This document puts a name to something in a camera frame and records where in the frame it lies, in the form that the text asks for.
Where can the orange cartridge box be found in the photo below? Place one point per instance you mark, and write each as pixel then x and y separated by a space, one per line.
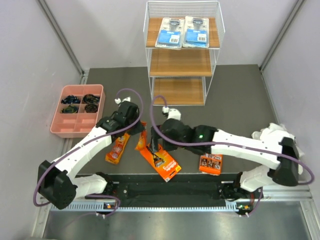
pixel 211 164

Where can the orange razor pouch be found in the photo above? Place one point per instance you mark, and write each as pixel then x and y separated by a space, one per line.
pixel 142 141
pixel 114 156

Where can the orange Gillette razor box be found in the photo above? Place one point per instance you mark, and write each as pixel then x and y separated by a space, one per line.
pixel 162 162

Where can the green black item in tray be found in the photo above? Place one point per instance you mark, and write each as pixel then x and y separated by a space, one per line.
pixel 71 109

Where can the dark coiled item tray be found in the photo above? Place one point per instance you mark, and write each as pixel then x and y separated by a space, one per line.
pixel 91 99
pixel 91 108

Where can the white wire wooden shelf rack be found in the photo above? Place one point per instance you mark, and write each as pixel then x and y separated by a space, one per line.
pixel 182 76

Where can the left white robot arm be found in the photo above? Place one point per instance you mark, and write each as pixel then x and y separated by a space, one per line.
pixel 58 180

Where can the dark coiled item upper tray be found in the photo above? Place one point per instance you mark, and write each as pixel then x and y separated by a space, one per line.
pixel 91 99

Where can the blue razor blister pack two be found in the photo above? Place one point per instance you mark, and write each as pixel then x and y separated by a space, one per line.
pixel 196 32

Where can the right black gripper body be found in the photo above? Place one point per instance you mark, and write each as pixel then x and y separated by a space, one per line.
pixel 169 147

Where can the white crumpled cloth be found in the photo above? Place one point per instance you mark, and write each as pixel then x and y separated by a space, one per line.
pixel 276 133

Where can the dark coiled item lower tray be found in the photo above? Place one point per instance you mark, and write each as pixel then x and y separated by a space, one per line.
pixel 91 108

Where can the blue black item in tray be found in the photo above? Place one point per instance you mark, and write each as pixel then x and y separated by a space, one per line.
pixel 71 99

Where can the pink divided plastic tray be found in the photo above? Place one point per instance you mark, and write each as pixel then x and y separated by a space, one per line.
pixel 77 125

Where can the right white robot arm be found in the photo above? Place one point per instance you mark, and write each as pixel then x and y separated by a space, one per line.
pixel 273 148

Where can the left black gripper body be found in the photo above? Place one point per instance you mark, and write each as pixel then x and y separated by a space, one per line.
pixel 131 121

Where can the blue razor blister pack one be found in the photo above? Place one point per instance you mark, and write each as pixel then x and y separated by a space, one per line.
pixel 170 35

